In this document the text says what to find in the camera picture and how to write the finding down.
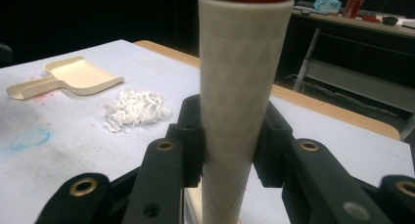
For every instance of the blue plastic bag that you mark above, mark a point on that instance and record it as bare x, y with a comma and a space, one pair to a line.
327, 4

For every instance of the white metal desk leg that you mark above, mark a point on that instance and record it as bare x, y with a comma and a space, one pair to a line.
306, 59

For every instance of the wooden desk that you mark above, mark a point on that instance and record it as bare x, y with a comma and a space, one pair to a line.
342, 22

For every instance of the black computer mouse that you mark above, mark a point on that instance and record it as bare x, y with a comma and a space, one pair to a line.
390, 21

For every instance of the flat red object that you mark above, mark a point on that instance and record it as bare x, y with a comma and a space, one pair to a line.
371, 19

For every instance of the grey metal-frame side table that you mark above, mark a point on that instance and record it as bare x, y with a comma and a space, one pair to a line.
359, 83

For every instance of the pile of white paper shreds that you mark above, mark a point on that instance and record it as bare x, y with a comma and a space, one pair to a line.
137, 110

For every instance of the cream plastic dustpan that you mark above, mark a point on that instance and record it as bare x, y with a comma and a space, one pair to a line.
78, 75

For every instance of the red drink can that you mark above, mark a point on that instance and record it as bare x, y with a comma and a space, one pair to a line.
354, 5

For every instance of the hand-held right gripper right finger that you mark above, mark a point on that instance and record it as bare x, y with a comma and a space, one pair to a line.
313, 178

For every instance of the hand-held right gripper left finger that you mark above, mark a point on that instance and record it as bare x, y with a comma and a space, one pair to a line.
163, 178

